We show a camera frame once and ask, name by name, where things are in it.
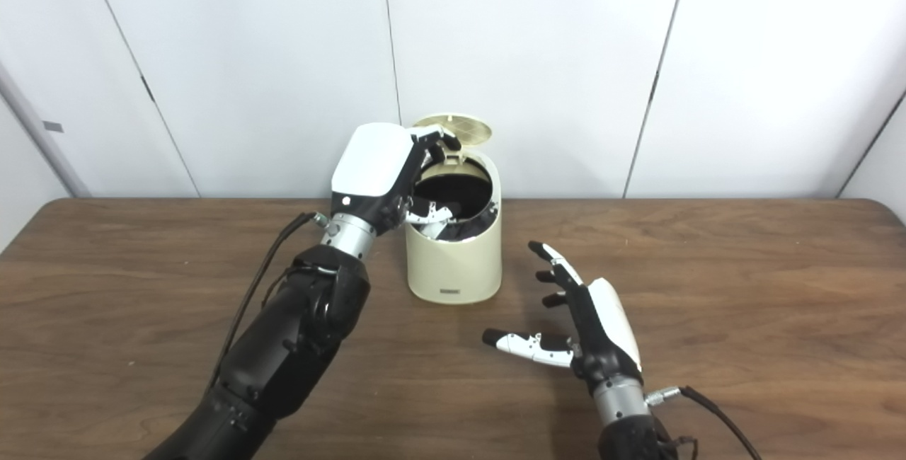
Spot black bin liner bag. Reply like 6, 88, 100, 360
411, 161, 496, 243

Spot cream-colored bin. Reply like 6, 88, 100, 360
405, 149, 503, 305

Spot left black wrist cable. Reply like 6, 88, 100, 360
208, 212, 331, 391

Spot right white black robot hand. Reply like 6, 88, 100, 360
482, 241, 643, 394

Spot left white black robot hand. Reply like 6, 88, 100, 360
331, 122, 462, 238

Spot cream round bin lid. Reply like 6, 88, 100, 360
413, 113, 494, 164

